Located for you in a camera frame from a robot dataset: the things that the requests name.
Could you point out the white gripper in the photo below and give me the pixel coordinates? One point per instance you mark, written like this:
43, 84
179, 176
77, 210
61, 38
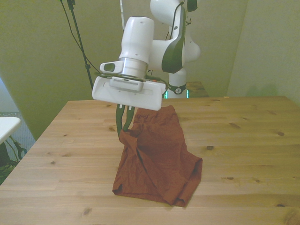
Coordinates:
131, 99

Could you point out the small dark wooden table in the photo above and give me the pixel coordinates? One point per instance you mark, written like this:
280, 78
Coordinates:
198, 89

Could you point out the black tripod pole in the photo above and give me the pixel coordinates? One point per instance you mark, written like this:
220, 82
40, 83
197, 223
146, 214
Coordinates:
78, 35

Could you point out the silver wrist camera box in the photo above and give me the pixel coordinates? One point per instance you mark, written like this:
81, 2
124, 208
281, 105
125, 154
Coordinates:
126, 86

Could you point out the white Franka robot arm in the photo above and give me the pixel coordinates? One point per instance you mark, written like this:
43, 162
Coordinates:
138, 35

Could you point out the rust red shorts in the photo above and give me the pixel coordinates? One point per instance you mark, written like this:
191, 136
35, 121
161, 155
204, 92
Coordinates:
159, 164

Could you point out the white side table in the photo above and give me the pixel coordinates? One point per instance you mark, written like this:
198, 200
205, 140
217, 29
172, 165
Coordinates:
8, 126

